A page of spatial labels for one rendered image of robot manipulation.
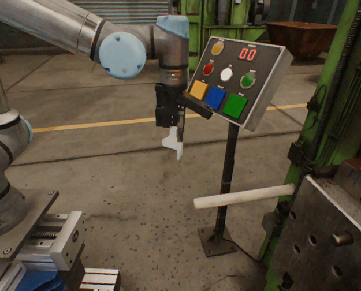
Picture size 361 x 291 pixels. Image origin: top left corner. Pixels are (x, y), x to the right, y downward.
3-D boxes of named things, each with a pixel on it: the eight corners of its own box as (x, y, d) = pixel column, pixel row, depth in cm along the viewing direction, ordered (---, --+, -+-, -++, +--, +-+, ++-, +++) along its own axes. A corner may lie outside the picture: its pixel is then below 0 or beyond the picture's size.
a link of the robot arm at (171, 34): (153, 15, 53) (188, 15, 53) (155, 62, 59) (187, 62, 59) (152, 16, 46) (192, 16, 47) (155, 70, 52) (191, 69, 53)
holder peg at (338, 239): (334, 249, 48) (339, 242, 47) (326, 238, 50) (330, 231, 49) (350, 246, 49) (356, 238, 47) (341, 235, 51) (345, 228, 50)
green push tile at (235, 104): (237, 119, 75) (247, 99, 74) (221, 112, 80) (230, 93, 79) (239, 120, 76) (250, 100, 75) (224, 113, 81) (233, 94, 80)
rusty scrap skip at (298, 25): (294, 64, 566) (305, 28, 520) (257, 52, 721) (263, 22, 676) (334, 62, 588) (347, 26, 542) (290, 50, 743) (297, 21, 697)
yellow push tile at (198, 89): (199, 102, 89) (207, 84, 87) (188, 96, 94) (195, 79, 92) (202, 103, 90) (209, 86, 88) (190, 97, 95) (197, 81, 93)
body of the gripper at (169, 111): (159, 117, 68) (157, 78, 62) (187, 118, 68) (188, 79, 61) (156, 129, 62) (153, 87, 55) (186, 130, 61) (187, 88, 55)
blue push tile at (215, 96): (216, 109, 82) (225, 91, 80) (203, 103, 87) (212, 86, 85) (219, 111, 83) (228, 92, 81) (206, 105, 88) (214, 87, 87)
